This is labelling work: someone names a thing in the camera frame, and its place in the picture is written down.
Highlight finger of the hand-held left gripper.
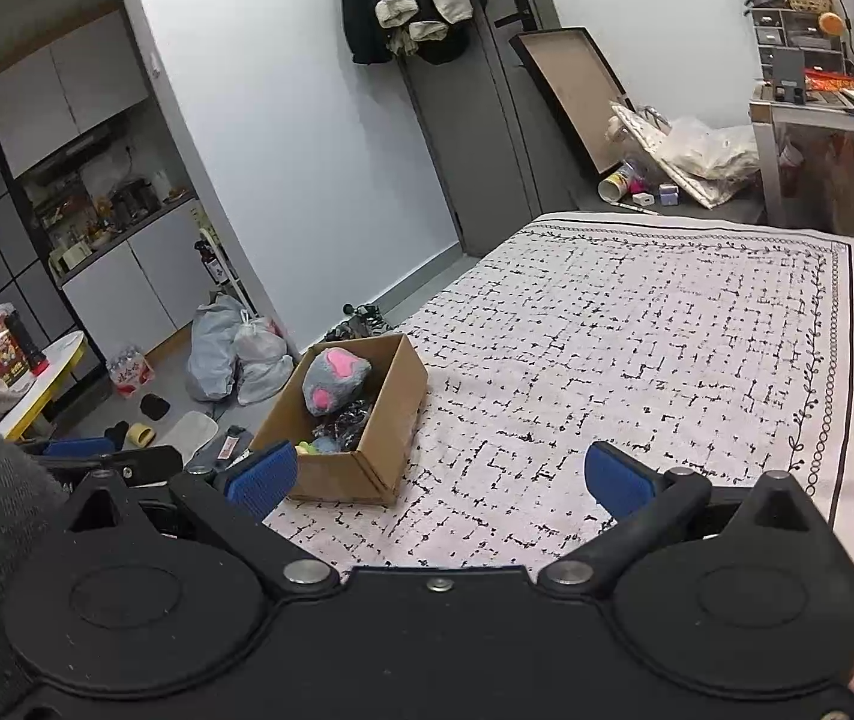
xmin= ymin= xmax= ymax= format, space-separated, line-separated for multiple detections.
xmin=17 ymin=435 xmax=185 ymax=485

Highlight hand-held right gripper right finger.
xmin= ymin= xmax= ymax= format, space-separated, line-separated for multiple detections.
xmin=538 ymin=439 xmax=834 ymax=589

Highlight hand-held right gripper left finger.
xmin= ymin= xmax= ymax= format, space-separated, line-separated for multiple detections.
xmin=58 ymin=439 xmax=339 ymax=591

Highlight black patterned cloth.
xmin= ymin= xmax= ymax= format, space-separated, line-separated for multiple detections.
xmin=314 ymin=397 xmax=377 ymax=452

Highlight grey and pink plush toy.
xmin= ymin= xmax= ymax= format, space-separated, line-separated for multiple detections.
xmin=301 ymin=347 xmax=374 ymax=418

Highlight brown cardboard box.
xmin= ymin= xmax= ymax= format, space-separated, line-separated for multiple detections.
xmin=250 ymin=332 xmax=430 ymax=506

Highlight round table yellow rim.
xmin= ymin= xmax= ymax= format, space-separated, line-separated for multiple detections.
xmin=0 ymin=330 xmax=88 ymax=443

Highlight white floor mat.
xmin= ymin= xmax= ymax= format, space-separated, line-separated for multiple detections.
xmin=169 ymin=409 xmax=220 ymax=459

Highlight pack of water bottles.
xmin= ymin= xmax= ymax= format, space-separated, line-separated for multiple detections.
xmin=106 ymin=345 xmax=157 ymax=399

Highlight small grey plastic bag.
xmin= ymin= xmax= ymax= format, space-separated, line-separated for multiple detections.
xmin=235 ymin=356 xmax=297 ymax=407

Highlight black bottle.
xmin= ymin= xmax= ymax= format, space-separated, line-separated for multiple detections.
xmin=7 ymin=310 xmax=50 ymax=378

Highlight large grey trash bag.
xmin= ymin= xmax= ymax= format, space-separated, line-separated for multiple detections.
xmin=185 ymin=294 xmax=248 ymax=403

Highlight white tied plastic bag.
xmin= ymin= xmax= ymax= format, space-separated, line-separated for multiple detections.
xmin=233 ymin=313 xmax=290 ymax=370

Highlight white black-patterned bed sheet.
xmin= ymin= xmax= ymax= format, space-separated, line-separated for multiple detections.
xmin=262 ymin=211 xmax=854 ymax=569

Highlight white kitchen cabinet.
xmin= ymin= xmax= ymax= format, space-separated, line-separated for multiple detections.
xmin=58 ymin=199 xmax=208 ymax=362

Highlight white floor rack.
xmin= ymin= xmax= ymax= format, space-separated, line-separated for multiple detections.
xmin=197 ymin=205 xmax=249 ymax=317

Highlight dark spray bottle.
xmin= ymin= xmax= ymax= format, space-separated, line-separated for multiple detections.
xmin=197 ymin=239 xmax=227 ymax=287

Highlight clutter of kitchen counter items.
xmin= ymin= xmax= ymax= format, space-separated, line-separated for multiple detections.
xmin=43 ymin=171 xmax=197 ymax=257

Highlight paper tube cup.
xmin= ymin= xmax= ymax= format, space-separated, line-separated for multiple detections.
xmin=597 ymin=162 xmax=643 ymax=204

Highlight white plastic bags pile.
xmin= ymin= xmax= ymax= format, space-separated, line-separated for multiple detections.
xmin=610 ymin=100 xmax=763 ymax=210

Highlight white desk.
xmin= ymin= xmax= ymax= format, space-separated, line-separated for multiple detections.
xmin=748 ymin=82 xmax=854 ymax=230

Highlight grey upper kitchen cabinets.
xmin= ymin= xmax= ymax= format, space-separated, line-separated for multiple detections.
xmin=0 ymin=10 xmax=152 ymax=182

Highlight grey door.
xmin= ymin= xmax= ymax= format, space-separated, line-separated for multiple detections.
xmin=395 ymin=0 xmax=549 ymax=257

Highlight brown framed board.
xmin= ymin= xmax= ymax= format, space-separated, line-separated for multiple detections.
xmin=508 ymin=27 xmax=637 ymax=176

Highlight grey drawer organizer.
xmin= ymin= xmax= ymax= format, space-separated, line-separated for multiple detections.
xmin=752 ymin=6 xmax=849 ymax=85

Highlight black hanging coat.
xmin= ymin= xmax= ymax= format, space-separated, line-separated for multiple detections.
xmin=337 ymin=0 xmax=485 ymax=67

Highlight black door handle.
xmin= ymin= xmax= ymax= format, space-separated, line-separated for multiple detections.
xmin=493 ymin=0 xmax=532 ymax=35

